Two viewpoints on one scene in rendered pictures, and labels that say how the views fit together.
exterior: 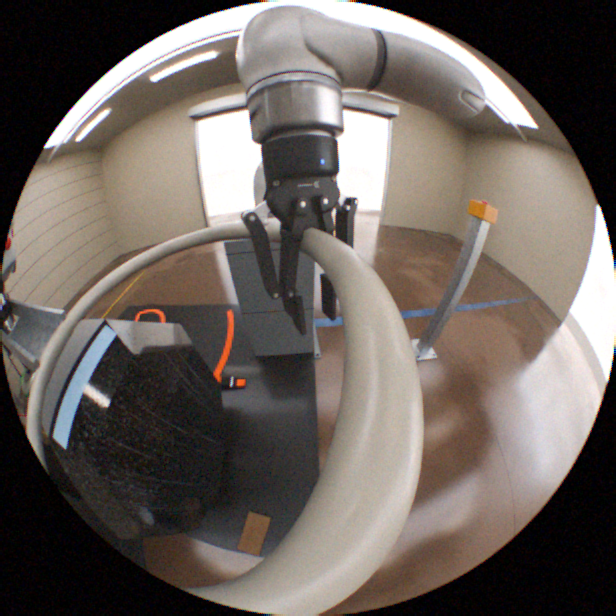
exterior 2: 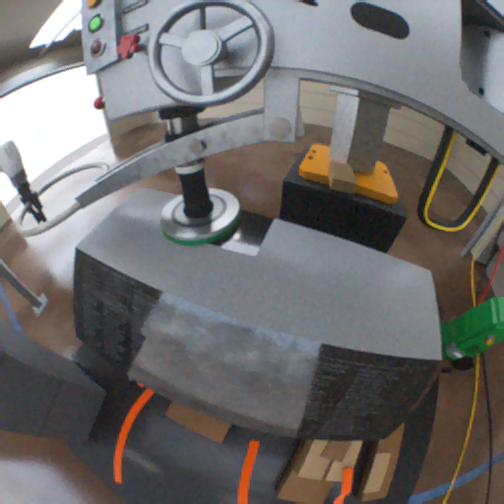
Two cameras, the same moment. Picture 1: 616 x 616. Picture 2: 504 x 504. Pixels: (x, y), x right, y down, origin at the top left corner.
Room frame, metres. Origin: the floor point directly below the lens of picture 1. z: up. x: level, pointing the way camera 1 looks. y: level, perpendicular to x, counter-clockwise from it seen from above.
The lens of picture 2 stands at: (0.25, 1.13, 1.15)
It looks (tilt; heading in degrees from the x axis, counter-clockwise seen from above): 48 degrees down; 204
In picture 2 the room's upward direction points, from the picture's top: 1 degrees counter-clockwise
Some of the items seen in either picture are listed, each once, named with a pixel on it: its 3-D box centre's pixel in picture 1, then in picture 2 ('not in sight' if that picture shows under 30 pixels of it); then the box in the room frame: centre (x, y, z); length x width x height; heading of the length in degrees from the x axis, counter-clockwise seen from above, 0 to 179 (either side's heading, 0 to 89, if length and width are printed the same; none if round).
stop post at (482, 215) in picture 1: (454, 291); (3, 269); (0.74, -0.89, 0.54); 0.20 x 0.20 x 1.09; 1
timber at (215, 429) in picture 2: not in sight; (200, 419); (0.47, 0.94, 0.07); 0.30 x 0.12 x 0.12; 92
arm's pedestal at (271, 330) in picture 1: (277, 290); (32, 385); (0.93, 0.19, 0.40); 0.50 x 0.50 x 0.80; 7
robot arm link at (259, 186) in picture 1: (272, 181); not in sight; (0.93, 0.17, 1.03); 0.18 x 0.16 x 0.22; 99
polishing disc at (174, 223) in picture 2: (32, 365); (199, 210); (-0.08, 0.82, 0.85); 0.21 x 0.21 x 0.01
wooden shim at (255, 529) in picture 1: (253, 534); not in sight; (-0.35, 0.24, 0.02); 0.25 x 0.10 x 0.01; 168
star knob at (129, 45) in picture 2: not in sight; (134, 46); (0.04, 0.86, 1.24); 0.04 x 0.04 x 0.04; 14
